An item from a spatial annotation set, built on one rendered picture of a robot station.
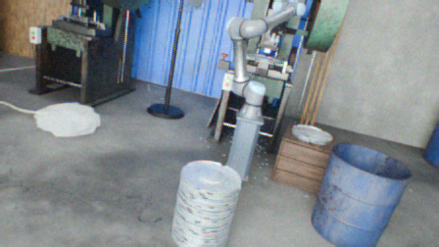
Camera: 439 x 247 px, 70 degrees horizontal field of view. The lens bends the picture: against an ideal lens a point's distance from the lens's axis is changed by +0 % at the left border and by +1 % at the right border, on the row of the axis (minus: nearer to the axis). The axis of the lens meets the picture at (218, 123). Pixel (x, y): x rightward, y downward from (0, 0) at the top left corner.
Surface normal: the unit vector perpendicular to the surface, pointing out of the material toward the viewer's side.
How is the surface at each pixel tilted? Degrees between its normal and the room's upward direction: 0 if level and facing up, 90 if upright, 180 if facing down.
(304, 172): 90
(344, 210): 92
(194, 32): 90
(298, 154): 90
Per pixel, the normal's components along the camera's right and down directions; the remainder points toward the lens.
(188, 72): -0.19, 0.30
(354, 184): -0.59, 0.20
